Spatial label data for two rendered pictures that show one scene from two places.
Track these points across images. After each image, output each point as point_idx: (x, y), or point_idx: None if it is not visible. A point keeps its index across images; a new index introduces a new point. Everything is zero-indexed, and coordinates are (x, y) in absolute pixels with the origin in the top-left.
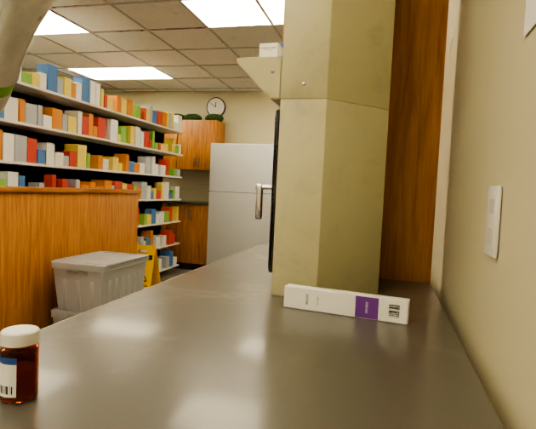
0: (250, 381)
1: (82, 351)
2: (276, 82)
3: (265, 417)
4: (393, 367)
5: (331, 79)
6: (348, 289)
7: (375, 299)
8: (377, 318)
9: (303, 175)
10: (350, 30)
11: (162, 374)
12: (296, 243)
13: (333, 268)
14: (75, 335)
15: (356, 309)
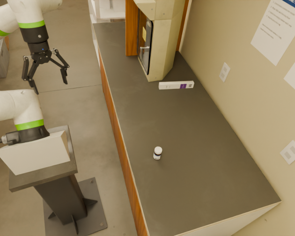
0: (186, 130)
1: (144, 136)
2: (153, 13)
3: (198, 140)
4: (203, 111)
5: (173, 11)
6: (167, 71)
7: (186, 84)
8: (185, 87)
9: (161, 46)
10: None
11: (170, 136)
12: (157, 66)
13: (165, 69)
14: (133, 131)
15: (180, 86)
